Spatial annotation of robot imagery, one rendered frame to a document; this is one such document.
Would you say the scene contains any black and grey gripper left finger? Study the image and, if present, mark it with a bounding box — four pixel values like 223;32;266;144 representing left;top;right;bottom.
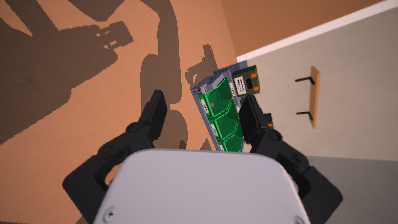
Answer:
62;90;167;224

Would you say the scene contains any green bin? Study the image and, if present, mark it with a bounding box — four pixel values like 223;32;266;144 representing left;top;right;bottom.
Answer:
217;119;243;152
198;77;233;118
208;99;238;140

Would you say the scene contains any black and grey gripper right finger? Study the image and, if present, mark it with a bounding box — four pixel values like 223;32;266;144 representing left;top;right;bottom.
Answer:
238;94;343;224

